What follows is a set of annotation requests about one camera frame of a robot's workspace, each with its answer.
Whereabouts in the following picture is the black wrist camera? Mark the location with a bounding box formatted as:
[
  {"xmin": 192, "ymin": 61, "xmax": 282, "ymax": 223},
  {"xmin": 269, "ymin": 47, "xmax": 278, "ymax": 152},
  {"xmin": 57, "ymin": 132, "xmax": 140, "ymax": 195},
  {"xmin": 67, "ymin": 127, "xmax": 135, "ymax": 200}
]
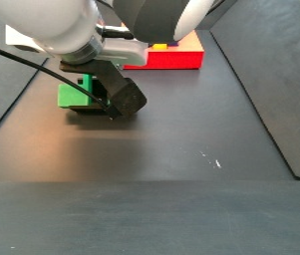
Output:
[{"xmin": 59, "ymin": 60, "xmax": 147, "ymax": 117}]

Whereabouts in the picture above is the black camera cable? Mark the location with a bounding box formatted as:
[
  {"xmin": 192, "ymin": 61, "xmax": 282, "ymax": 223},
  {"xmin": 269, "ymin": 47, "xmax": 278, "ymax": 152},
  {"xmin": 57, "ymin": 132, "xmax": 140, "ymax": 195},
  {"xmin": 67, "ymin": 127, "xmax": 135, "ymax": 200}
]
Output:
[{"xmin": 0, "ymin": 36, "xmax": 113, "ymax": 113}]

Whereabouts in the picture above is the black angled fixture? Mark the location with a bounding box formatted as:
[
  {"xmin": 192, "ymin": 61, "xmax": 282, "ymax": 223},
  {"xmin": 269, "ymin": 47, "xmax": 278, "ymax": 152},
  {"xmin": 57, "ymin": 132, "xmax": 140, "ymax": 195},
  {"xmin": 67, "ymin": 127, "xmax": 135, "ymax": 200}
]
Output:
[{"xmin": 67, "ymin": 84, "xmax": 120, "ymax": 119}]

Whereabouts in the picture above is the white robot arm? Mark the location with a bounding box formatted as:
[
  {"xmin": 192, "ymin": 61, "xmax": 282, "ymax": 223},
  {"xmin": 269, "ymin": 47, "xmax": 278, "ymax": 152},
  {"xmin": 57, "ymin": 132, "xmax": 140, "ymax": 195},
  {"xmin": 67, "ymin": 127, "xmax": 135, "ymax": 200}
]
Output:
[{"xmin": 0, "ymin": 0, "xmax": 214, "ymax": 66}]

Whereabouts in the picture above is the red base board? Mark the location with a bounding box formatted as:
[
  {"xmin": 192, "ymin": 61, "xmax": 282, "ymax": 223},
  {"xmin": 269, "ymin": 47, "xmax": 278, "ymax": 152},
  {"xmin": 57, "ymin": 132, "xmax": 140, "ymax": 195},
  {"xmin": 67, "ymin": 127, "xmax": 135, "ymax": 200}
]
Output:
[{"xmin": 123, "ymin": 31, "xmax": 203, "ymax": 70}]

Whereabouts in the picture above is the dark blue right block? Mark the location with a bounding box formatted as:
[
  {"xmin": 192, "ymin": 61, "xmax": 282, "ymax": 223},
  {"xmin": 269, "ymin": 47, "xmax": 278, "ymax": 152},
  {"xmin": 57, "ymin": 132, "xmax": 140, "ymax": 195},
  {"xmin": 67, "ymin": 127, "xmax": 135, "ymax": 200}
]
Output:
[{"xmin": 167, "ymin": 42, "xmax": 178, "ymax": 47}]

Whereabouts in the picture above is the green stepped block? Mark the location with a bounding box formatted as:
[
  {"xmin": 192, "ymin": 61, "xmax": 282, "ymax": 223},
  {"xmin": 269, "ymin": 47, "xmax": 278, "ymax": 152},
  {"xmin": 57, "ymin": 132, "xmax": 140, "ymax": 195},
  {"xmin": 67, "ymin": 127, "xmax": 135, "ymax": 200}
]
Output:
[{"xmin": 57, "ymin": 75, "xmax": 109, "ymax": 109}]

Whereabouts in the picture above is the yellow long bar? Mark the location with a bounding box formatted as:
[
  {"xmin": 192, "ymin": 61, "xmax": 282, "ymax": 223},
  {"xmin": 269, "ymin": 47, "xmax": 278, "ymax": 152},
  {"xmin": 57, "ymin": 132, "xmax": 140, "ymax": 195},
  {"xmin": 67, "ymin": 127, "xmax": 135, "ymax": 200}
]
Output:
[{"xmin": 151, "ymin": 44, "xmax": 167, "ymax": 50}]

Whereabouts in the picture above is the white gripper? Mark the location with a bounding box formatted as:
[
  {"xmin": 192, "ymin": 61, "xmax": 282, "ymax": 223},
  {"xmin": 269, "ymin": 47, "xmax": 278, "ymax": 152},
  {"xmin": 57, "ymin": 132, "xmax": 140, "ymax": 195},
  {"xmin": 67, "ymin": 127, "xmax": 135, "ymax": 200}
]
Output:
[{"xmin": 5, "ymin": 26, "xmax": 148, "ymax": 66}]

